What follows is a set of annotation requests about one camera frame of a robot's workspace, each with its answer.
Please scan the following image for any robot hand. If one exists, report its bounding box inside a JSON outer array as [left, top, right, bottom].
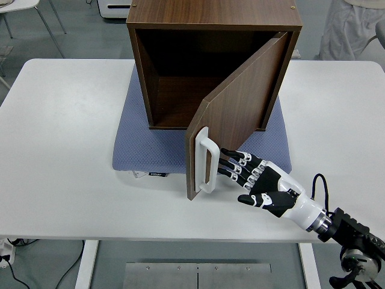
[[217, 147, 325, 232]]

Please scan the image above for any white door handle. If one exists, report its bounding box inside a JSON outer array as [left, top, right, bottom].
[[194, 126, 221, 193]]

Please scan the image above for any brown wooden cabinet door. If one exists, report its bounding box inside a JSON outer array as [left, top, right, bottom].
[[185, 31, 289, 201]]

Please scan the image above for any brown wooden cabinet body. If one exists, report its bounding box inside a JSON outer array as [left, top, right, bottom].
[[126, 0, 303, 132]]

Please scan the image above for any white table leg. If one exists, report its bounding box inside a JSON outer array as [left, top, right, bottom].
[[298, 242, 322, 289], [74, 240, 99, 289]]

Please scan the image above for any blue-grey textured mat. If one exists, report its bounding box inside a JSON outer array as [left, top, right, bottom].
[[111, 64, 292, 176]]

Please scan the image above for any person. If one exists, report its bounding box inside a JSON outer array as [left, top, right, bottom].
[[315, 0, 385, 61]]

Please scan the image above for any grey chair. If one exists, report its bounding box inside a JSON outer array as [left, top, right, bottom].
[[353, 22, 385, 61]]

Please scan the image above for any white appliance with slot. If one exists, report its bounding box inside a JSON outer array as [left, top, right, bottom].
[[97, 0, 133, 20]]

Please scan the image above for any white power strip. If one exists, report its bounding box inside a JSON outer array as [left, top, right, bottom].
[[0, 239, 16, 269]]

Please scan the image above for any white chair with metal legs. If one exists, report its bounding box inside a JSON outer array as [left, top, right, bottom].
[[0, 0, 67, 60]]

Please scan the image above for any black power cable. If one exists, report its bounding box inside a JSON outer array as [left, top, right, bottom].
[[55, 240, 85, 289], [1, 255, 31, 289]]

